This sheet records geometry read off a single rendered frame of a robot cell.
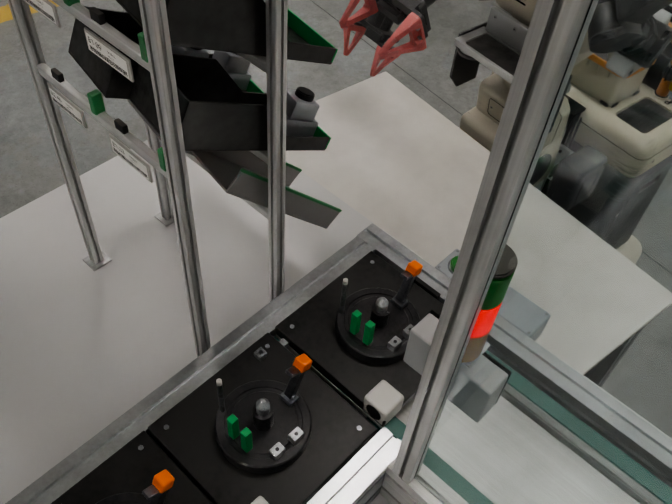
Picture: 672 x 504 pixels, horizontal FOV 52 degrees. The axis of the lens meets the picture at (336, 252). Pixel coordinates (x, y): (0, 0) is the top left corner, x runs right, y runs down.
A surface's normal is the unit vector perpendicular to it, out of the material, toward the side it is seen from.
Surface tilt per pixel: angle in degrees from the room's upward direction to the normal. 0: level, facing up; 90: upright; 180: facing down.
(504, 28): 90
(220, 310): 0
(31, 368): 0
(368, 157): 0
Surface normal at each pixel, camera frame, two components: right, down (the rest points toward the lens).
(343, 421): 0.07, -0.65
